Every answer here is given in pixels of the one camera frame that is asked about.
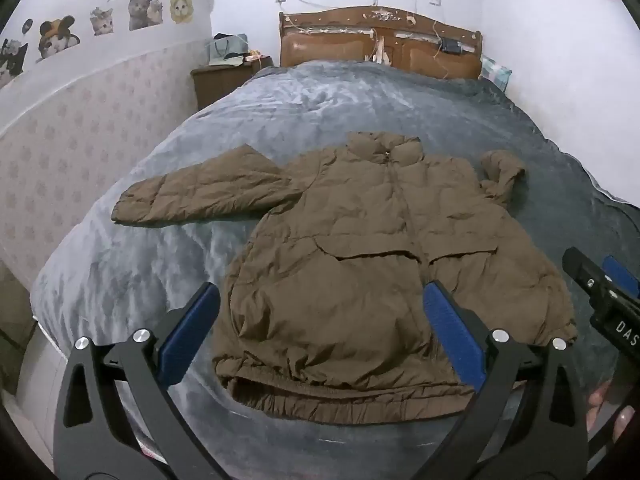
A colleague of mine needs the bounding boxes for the wooden nightstand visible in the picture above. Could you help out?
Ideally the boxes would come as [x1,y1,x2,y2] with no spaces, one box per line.
[191,56,275,111]

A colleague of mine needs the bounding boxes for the calico cat wall sticker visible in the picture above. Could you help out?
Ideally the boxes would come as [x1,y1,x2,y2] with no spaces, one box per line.
[37,16,82,61]

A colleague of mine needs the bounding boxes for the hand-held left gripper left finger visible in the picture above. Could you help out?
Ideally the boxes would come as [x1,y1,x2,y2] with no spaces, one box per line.
[52,281,222,480]

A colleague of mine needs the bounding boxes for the checked pillow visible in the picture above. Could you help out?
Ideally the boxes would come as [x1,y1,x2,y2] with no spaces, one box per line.
[480,56,513,92]

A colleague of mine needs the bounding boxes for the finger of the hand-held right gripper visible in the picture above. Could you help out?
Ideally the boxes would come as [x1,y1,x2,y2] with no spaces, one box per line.
[562,247,613,311]
[602,255,640,306]

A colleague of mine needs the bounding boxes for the white mattress side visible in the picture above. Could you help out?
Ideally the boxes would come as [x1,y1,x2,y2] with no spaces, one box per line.
[15,335,66,461]

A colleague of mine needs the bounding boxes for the person's right hand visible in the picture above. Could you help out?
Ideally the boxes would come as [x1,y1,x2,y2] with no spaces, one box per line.
[586,379,637,443]

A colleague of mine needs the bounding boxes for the wooden bed headboard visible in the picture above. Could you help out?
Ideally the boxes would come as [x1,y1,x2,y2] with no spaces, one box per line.
[279,6,483,81]

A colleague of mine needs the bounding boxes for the black white cat sticker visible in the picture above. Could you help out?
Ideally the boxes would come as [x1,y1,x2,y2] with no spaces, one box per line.
[0,39,28,88]

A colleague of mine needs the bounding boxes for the pale green paper bag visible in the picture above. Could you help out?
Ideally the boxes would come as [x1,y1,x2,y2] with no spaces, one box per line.
[207,33,249,67]

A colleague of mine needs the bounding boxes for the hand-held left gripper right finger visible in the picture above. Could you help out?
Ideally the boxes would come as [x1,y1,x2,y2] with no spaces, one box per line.
[422,280,588,480]

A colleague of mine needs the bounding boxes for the brown puffer jacket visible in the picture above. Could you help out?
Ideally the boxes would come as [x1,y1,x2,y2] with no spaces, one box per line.
[111,131,578,425]

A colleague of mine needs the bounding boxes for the small kitten wall sticker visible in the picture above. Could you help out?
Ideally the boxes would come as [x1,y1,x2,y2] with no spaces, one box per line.
[90,6,115,37]

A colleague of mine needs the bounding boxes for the grey cats wall sticker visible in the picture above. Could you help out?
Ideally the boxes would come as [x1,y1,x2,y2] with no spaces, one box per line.
[128,0,164,31]

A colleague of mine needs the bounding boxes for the grey plush blanket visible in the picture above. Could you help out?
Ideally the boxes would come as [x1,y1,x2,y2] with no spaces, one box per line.
[30,58,640,480]

